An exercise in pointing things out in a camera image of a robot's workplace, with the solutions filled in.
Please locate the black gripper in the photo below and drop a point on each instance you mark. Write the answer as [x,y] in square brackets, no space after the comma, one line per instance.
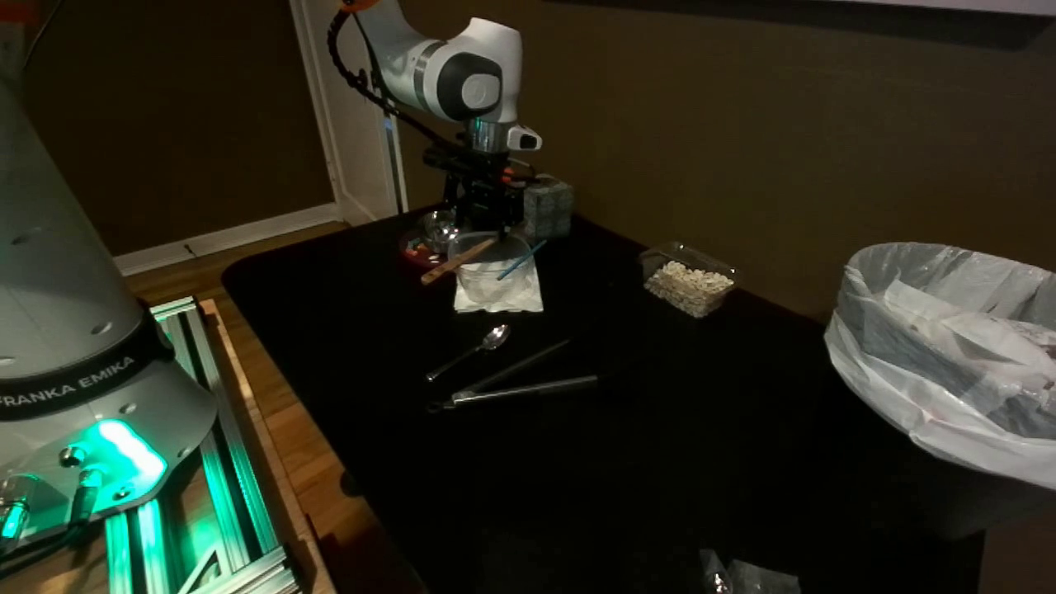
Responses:
[482,183]

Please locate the wooden stick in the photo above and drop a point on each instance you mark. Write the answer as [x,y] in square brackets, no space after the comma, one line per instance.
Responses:
[452,265]

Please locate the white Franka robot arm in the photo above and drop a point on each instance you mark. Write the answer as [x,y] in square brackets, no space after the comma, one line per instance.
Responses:
[53,277]

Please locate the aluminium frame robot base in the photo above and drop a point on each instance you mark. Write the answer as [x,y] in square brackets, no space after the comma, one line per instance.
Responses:
[211,516]

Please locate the white paper towel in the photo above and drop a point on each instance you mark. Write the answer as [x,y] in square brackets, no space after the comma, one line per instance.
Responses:
[498,291]

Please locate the metal spoon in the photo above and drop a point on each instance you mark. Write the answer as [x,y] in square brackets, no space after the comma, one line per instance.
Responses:
[482,345]

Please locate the clear round glass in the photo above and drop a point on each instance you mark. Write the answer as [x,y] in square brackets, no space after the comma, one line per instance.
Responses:
[444,230]

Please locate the clear glass dome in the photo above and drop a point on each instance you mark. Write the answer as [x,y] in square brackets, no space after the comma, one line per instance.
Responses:
[419,257]

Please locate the metal tongs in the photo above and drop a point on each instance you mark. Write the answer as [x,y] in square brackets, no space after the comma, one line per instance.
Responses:
[530,389]

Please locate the clear container with white pieces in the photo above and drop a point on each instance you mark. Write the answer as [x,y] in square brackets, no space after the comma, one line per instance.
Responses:
[688,285]

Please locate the colourful candy packet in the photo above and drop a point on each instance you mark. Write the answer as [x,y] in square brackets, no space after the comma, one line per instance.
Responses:
[746,575]

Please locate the grey trash bin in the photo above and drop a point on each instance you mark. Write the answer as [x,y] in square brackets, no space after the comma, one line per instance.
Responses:
[944,350]

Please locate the black trash bin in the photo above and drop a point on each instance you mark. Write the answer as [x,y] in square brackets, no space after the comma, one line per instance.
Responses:
[911,516]

